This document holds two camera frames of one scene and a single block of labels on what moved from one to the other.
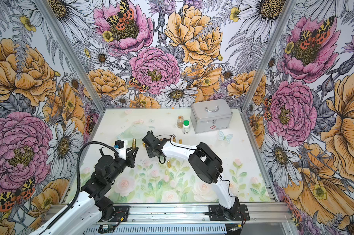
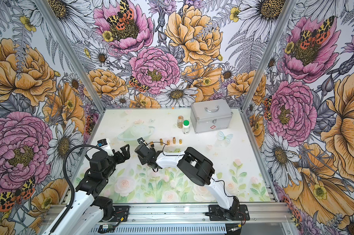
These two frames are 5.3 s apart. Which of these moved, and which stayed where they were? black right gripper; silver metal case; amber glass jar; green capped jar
Moved: black right gripper
Stayed: green capped jar; silver metal case; amber glass jar
